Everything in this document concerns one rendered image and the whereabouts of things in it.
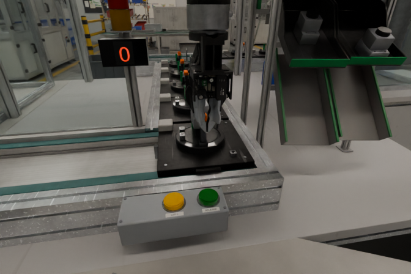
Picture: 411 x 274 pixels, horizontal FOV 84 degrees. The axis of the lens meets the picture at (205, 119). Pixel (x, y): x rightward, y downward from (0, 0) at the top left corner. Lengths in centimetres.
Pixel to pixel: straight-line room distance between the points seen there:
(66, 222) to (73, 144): 28
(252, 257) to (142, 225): 23
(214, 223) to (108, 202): 22
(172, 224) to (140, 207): 7
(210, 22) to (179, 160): 34
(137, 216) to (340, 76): 67
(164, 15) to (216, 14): 749
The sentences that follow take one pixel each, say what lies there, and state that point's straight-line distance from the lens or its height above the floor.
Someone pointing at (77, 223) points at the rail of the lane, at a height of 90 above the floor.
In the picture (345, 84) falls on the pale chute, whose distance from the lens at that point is 80.
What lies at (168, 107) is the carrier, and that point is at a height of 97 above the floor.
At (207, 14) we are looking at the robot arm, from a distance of 40.
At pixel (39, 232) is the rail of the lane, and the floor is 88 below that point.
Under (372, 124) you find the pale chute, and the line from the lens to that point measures 79.
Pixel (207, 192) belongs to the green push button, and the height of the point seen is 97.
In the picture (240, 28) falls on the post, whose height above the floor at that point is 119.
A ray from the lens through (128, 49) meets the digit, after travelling 67.
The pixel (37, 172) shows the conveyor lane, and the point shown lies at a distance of 78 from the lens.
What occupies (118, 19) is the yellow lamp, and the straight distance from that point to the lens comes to 66.
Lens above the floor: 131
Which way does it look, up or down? 26 degrees down
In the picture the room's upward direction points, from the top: straight up
